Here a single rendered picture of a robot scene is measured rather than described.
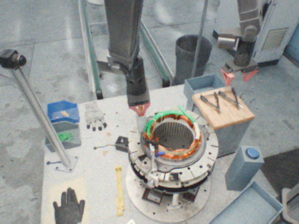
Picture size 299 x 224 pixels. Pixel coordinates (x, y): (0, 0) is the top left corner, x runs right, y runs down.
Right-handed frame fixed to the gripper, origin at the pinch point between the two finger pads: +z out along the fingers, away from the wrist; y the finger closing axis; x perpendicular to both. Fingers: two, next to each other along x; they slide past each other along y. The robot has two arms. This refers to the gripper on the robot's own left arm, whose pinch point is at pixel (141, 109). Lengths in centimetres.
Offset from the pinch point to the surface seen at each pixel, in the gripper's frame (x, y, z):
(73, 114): -42, -40, 40
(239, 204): 27.0, 28.6, 20.1
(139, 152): -2.8, 9.8, 11.0
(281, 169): 110, -24, 131
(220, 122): 30.5, -2.2, 17.3
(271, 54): 171, -170, 122
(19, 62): -31.9, -6.7, -19.5
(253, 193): 32.7, 25.8, 20.7
